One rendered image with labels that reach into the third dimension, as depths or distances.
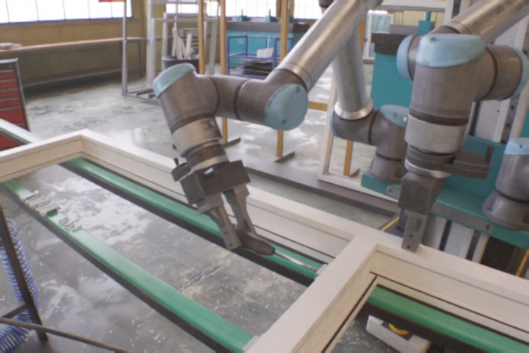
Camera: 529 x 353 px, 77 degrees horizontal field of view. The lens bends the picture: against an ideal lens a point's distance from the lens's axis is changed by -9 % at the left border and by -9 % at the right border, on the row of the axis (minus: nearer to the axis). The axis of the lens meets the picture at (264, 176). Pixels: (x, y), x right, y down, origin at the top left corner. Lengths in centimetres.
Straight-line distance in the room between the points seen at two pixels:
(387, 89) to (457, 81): 382
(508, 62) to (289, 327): 50
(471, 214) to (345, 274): 85
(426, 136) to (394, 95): 378
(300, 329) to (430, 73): 39
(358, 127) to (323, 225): 80
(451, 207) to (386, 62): 310
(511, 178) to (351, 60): 64
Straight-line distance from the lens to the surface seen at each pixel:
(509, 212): 135
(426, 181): 58
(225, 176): 67
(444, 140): 57
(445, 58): 55
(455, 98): 55
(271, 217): 78
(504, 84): 64
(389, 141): 143
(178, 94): 69
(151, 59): 645
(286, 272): 74
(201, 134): 66
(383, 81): 436
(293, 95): 69
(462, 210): 139
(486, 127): 155
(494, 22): 85
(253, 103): 71
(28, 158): 129
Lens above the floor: 130
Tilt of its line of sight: 24 degrees down
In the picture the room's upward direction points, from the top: 1 degrees clockwise
